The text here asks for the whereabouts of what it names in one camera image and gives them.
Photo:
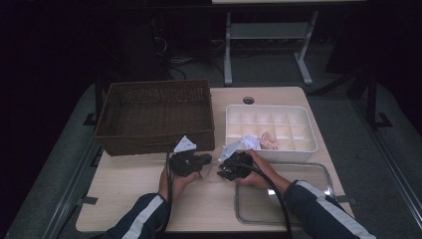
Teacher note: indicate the white sock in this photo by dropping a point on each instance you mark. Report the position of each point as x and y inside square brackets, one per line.
[252, 142]

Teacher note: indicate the person's left hand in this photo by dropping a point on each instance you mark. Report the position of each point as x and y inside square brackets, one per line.
[175, 186]

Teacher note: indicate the grey tape strip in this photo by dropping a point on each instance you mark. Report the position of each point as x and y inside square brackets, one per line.
[88, 200]
[346, 200]

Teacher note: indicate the clear plastic box lid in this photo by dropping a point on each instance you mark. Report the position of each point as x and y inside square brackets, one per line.
[258, 212]

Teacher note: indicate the brown wicker basket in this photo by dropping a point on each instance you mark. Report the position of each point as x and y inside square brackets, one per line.
[149, 109]

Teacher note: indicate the pink sock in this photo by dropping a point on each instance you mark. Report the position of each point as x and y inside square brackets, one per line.
[268, 141]

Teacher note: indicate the beige sheer sock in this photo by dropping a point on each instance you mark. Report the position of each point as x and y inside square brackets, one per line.
[212, 172]

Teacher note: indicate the white metal stand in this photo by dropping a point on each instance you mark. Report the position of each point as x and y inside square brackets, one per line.
[265, 31]

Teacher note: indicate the grey metal floor rail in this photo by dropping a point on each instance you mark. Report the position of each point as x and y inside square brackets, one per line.
[71, 192]
[391, 166]

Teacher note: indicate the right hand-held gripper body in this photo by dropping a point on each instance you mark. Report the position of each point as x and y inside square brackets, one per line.
[242, 166]

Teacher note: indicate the black metal stand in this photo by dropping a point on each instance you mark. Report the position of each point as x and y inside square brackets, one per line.
[98, 99]
[372, 99]

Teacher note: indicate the white divided storage box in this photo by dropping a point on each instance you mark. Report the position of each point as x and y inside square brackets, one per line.
[288, 154]

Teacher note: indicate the person's right hand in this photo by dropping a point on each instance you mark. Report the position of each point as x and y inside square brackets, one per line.
[265, 176]

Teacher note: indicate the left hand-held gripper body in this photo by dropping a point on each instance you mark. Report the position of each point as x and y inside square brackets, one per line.
[184, 164]

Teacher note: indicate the round table grommet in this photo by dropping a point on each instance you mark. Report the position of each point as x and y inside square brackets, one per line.
[249, 100]

